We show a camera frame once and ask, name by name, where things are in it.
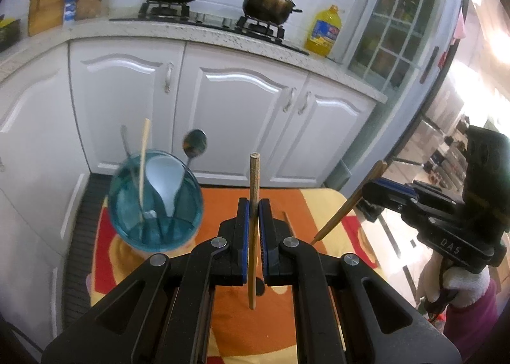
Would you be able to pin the yellow cooking oil bottle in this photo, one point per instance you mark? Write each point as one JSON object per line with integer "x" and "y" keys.
{"x": 322, "y": 35}

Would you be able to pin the black ribbed floor mat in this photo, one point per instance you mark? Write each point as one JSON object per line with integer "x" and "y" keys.
{"x": 79, "y": 248}

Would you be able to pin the white cabinet door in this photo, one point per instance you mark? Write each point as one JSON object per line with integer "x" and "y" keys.
{"x": 235, "y": 116}
{"x": 32, "y": 108}
{"x": 330, "y": 140}
{"x": 119, "y": 101}

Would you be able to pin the round metal spoon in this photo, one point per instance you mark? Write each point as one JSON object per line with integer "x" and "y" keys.
{"x": 194, "y": 142}

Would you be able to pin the tall glass door cabinet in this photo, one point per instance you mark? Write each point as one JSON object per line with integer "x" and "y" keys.
{"x": 398, "y": 9}

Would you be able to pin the floral utensil holder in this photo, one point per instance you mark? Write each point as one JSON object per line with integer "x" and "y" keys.
{"x": 119, "y": 208}

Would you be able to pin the white plastic rice spoon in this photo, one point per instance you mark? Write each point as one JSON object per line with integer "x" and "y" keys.
{"x": 163, "y": 180}

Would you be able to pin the black gas stove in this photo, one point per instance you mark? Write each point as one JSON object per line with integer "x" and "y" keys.
{"x": 207, "y": 19}

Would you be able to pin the black casserole yellow lid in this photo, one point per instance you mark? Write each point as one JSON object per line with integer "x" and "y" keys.
{"x": 8, "y": 35}

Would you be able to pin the dark cooking pot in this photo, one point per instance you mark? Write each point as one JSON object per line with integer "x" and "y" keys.
{"x": 267, "y": 3}

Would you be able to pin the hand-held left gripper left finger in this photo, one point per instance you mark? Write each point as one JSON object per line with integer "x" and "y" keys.
{"x": 246, "y": 236}

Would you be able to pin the person's right hand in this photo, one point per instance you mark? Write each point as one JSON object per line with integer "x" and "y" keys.
{"x": 470, "y": 286}

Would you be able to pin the brown bamboo chopstick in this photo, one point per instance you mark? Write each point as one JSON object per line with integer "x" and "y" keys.
{"x": 254, "y": 180}

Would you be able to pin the pink hanging cloth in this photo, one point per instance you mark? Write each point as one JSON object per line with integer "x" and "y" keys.
{"x": 461, "y": 23}

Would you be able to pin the orange yellow patterned mat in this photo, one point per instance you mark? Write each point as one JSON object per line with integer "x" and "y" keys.
{"x": 255, "y": 336}

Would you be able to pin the person's right forearm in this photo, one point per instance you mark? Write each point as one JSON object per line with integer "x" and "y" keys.
{"x": 474, "y": 328}

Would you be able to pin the light wooden chopstick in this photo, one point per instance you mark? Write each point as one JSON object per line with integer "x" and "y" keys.
{"x": 144, "y": 148}

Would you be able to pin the speckled stone countertop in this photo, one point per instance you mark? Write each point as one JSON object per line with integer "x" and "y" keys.
{"x": 119, "y": 31}

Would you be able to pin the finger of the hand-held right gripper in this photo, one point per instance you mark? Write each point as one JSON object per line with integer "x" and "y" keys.
{"x": 392, "y": 185}
{"x": 386, "y": 200}

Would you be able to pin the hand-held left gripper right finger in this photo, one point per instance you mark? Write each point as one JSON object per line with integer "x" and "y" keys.
{"x": 262, "y": 236}

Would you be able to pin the blue white carton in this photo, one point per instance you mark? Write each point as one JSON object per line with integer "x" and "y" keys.
{"x": 71, "y": 5}

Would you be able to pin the dark brown chopstick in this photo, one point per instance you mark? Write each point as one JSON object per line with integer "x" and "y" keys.
{"x": 338, "y": 216}
{"x": 287, "y": 221}

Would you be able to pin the wooden cutting board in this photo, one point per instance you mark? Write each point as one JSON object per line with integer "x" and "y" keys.
{"x": 48, "y": 5}

